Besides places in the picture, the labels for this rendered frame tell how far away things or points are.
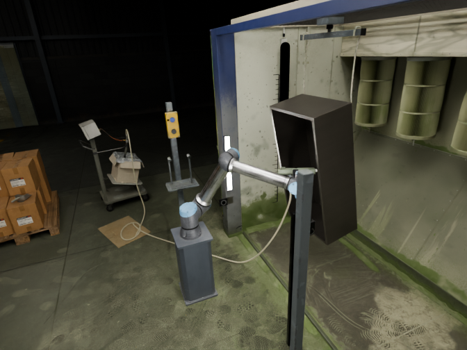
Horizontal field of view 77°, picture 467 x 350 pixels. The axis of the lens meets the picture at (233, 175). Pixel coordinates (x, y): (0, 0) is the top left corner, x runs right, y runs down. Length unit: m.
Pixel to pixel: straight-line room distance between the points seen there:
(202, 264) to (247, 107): 1.62
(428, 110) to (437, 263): 1.35
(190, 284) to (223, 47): 2.18
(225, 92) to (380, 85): 1.60
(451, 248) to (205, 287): 2.17
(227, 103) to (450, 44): 1.87
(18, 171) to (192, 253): 2.75
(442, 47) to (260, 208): 2.31
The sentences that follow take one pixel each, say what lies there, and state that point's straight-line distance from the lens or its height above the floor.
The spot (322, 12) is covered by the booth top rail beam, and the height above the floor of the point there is 2.24.
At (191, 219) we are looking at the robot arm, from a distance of 2.49.
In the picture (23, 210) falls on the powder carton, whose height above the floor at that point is 0.44.
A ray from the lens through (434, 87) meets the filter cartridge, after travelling 3.16.
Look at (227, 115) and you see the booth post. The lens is 3.07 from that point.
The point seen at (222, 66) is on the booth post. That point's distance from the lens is 3.01.
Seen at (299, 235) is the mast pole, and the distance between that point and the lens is 1.33.
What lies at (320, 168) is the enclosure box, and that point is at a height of 1.23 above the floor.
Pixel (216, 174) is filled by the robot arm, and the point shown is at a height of 1.18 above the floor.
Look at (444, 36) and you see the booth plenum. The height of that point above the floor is 2.12.
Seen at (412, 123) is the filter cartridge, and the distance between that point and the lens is 3.20.
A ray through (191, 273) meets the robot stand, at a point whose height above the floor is 0.34.
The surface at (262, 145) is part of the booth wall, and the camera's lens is 3.33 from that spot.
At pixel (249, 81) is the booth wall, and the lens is 3.13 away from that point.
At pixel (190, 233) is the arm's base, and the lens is 2.55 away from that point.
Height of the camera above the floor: 2.11
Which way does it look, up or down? 23 degrees down
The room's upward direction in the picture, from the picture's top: 3 degrees counter-clockwise
